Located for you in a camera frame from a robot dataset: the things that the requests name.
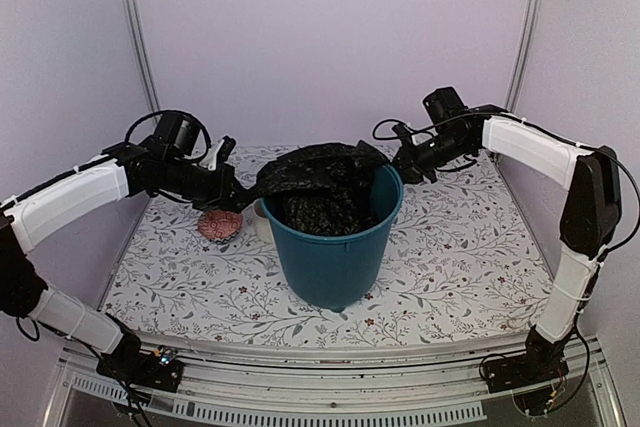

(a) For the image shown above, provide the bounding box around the left aluminium frame post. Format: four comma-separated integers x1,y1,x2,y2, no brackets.
122,0,160,113

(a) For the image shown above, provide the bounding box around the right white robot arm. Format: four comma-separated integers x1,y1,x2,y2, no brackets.
391,87,622,383

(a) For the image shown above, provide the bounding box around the right aluminium frame post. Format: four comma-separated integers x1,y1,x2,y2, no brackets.
505,0,543,113

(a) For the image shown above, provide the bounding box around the front aluminium rail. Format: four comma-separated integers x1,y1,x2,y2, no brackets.
42,331,626,427

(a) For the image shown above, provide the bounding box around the teal plastic trash bin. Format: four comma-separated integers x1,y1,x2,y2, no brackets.
260,164,404,312

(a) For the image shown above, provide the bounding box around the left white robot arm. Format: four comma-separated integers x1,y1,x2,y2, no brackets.
1,110,243,381

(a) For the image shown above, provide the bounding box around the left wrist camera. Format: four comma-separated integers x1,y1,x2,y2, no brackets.
199,136,236,171

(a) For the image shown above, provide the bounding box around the cream ceramic mug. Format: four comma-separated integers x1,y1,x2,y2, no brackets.
253,200,274,244

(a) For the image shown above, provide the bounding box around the aluminium frame post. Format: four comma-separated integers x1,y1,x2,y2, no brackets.
505,0,543,113
122,0,160,113

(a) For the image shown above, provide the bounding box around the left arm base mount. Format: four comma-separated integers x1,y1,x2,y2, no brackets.
96,330,185,393

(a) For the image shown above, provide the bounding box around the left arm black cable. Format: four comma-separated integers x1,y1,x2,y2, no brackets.
123,109,214,163

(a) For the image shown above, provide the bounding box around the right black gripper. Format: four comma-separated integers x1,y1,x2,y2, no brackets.
383,129,475,183

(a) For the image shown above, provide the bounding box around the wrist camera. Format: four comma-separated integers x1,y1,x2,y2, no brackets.
391,122,416,150
199,136,236,171

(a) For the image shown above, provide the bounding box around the black plastic trash bag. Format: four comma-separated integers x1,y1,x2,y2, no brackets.
229,141,389,237

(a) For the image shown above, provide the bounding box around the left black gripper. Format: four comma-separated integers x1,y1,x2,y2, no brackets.
162,155,253,212

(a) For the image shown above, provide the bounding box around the floral patterned table mat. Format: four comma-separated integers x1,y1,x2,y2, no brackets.
102,155,551,348

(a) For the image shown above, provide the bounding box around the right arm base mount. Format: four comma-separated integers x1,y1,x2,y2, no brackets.
479,327,572,393

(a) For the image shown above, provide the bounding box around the red patterned small bowl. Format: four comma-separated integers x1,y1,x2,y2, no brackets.
197,210,243,243

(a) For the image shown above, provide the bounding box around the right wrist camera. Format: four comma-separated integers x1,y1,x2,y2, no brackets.
391,122,416,150

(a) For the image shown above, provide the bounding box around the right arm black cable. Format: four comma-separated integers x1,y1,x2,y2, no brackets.
372,106,636,258

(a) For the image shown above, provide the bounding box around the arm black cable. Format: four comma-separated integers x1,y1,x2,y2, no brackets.
372,106,636,258
123,109,214,163

